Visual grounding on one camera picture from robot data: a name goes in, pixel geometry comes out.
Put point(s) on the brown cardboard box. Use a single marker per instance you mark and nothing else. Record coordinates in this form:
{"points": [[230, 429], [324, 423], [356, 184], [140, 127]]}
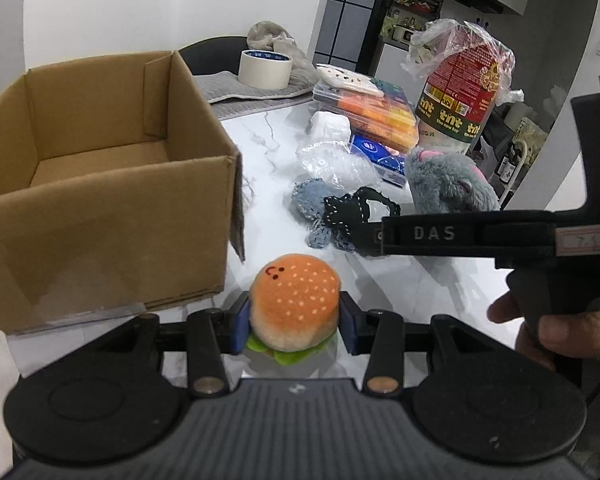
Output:
{"points": [[118, 186]]}

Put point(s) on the beige cloth on chair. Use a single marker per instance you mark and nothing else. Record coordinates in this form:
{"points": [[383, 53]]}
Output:
{"points": [[269, 36]]}

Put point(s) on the grey folded mat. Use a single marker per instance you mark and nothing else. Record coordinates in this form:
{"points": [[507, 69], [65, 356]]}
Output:
{"points": [[230, 99]]}

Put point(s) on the black chair backrest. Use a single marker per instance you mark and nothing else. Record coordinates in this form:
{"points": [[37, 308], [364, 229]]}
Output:
{"points": [[214, 55]]}

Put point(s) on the grey plush mouse toy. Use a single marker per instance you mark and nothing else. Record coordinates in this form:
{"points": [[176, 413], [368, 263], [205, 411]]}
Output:
{"points": [[447, 183]]}

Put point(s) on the person's right hand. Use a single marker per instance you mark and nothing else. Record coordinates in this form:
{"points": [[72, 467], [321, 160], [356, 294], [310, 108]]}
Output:
{"points": [[560, 332]]}

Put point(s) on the stacked colourful bead boxes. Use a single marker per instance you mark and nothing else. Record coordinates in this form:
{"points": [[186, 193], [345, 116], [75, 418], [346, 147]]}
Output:
{"points": [[387, 119]]}

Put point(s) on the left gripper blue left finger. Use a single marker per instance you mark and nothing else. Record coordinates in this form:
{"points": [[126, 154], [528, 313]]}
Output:
{"points": [[239, 323]]}

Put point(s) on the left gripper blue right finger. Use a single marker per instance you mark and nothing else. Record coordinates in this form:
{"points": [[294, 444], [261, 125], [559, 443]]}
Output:
{"points": [[348, 313]]}

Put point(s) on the white card pack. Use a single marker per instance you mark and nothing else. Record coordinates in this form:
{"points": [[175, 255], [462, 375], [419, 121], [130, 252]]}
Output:
{"points": [[340, 78]]}

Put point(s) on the red tnt snack tub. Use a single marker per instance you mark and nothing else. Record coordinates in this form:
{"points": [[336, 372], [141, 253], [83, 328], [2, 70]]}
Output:
{"points": [[466, 71]]}

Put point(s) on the white bucket under tub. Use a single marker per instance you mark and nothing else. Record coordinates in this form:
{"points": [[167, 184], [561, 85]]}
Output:
{"points": [[449, 134]]}

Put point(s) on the black stitched fabric piece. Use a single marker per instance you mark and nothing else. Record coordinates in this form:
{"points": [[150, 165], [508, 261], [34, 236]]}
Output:
{"points": [[348, 217]]}

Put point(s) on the masking tape roll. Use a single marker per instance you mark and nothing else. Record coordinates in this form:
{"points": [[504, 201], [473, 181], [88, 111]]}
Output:
{"points": [[266, 70]]}

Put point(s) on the plush hamburger toy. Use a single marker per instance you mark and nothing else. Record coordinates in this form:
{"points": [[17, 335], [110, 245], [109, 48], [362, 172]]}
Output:
{"points": [[293, 308]]}

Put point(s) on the clear plastic bag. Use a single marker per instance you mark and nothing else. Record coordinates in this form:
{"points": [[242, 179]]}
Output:
{"points": [[338, 164]]}

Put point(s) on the blue tissue packet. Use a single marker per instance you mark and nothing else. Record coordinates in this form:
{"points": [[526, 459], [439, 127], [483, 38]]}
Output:
{"points": [[389, 164]]}

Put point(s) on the white tissue ball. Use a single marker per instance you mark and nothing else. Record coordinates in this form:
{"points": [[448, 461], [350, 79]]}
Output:
{"points": [[328, 127]]}

